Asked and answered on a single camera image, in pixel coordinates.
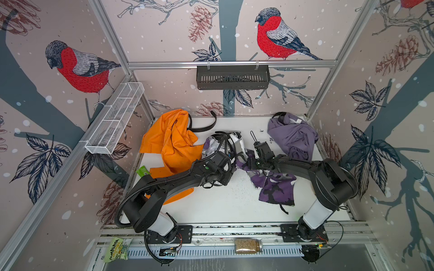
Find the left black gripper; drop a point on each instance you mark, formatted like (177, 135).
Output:
(228, 176)

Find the orange trousers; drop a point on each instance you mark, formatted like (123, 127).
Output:
(169, 136)

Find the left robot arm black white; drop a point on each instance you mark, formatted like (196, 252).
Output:
(141, 208)

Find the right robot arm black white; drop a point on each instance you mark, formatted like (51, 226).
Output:
(332, 186)

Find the plain purple garment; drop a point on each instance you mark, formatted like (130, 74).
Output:
(293, 135)

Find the jar of grains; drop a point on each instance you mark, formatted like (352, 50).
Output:
(247, 246)

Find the small green packet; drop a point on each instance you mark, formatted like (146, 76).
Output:
(142, 171)

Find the black perforated metal shelf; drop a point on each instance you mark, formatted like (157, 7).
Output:
(233, 77)

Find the green snack bag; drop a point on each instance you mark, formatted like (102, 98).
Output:
(118, 249)

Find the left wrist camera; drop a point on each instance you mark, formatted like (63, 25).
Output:
(239, 146)

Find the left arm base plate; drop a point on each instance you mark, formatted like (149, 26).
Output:
(179, 234)

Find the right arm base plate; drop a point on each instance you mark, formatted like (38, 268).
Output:
(294, 233)

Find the white wire mesh basket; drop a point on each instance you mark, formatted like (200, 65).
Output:
(109, 131)

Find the horizontal aluminium frame bar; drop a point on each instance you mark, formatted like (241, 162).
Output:
(272, 64)

